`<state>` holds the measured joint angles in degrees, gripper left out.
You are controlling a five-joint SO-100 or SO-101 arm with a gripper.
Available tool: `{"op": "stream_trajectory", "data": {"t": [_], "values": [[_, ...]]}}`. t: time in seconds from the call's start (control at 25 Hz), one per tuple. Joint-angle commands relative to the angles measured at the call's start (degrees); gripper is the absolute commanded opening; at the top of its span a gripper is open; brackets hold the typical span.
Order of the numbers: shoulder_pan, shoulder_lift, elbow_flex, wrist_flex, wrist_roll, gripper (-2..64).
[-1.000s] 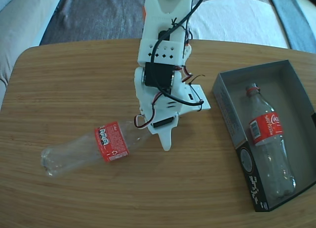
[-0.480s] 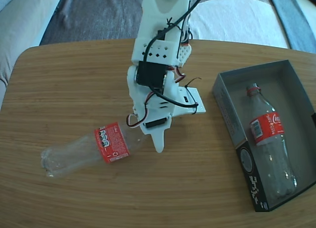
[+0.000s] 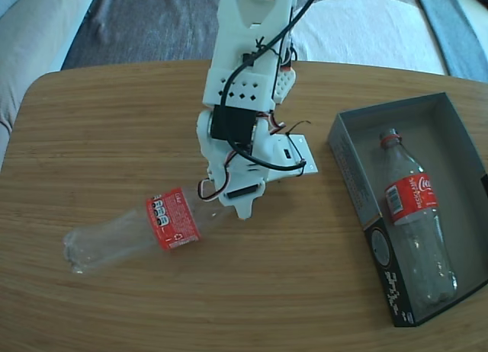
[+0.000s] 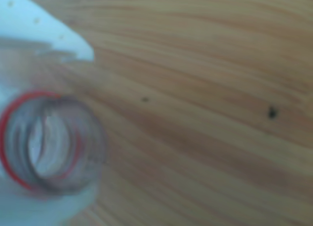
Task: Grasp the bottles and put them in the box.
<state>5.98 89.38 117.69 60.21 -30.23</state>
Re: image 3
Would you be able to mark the clear bottle red logo label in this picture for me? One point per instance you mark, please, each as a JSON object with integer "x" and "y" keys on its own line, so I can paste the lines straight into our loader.
{"x": 411, "y": 199}

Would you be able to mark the grey cardboard box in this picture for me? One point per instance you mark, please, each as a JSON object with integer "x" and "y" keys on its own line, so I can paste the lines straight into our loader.
{"x": 450, "y": 138}

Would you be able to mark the orange and black clamp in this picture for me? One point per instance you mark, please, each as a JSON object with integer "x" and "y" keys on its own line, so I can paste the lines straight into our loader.
{"x": 286, "y": 67}

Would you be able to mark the grey rug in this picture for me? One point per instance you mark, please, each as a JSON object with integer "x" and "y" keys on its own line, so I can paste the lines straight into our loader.
{"x": 152, "y": 24}

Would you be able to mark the white cloth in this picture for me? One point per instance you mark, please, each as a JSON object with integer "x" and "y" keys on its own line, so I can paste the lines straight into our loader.
{"x": 373, "y": 36}

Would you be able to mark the blue grey upholstery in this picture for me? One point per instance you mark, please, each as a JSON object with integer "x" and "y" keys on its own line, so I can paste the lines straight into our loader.
{"x": 457, "y": 32}

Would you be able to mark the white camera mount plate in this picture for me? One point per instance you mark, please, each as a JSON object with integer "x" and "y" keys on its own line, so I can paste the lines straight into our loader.
{"x": 276, "y": 144}

